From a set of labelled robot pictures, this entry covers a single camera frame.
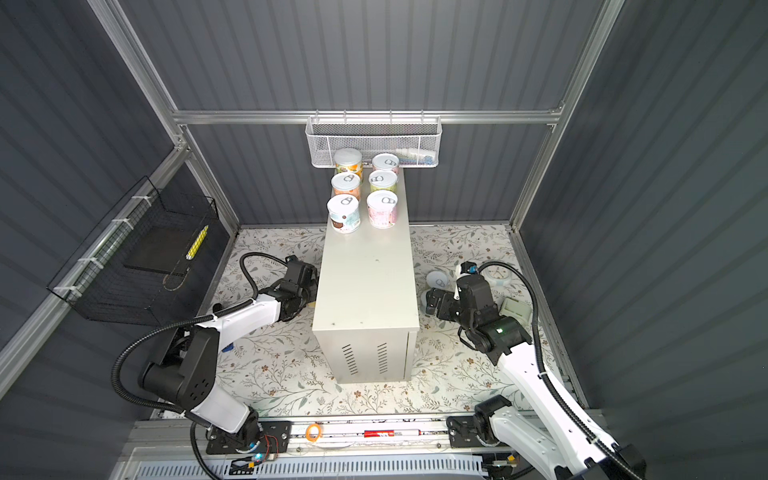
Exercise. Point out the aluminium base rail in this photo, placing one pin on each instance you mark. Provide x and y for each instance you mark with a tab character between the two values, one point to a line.
445	432

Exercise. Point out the pink label food can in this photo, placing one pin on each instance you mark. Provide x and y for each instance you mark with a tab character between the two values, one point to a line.
386	162

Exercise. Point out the yellow strip in basket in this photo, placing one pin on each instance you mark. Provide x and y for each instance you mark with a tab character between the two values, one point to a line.
196	244

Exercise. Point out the green label food can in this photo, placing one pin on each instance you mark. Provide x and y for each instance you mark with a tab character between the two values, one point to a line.
383	180

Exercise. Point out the orange yellow label can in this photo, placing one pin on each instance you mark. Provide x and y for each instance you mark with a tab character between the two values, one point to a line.
348	160

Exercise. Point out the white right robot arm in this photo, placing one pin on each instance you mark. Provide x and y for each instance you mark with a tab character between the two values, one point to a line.
567	444

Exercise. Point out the black wire wall basket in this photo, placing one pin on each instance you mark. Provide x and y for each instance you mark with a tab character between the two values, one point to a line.
135	271

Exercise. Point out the beige metal cabinet counter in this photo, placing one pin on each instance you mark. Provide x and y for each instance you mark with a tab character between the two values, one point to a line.
366	318

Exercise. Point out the white wire mesh basket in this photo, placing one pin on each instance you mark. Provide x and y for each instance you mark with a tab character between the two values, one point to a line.
325	137

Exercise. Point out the red white marker pen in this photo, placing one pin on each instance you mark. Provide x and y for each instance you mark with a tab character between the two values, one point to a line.
393	433

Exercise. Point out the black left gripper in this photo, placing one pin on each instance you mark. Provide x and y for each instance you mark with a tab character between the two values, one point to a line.
312	288

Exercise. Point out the pale green flat box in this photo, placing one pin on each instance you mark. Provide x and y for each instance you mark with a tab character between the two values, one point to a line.
518	310

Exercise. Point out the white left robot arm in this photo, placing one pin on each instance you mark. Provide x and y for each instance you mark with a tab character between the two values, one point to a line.
181	371

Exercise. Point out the orange rubber band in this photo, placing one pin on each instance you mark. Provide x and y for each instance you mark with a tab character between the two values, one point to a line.
314	432

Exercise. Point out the tubes in mesh basket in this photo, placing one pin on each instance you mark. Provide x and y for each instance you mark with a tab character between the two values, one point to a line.
416	157

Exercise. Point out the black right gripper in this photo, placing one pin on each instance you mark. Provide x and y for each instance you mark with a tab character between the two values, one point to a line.
433	300

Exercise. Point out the peach label food can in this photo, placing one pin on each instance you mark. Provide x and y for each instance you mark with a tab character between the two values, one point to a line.
346	183

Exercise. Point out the silver top can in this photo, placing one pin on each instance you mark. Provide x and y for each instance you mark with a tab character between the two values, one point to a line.
343	210

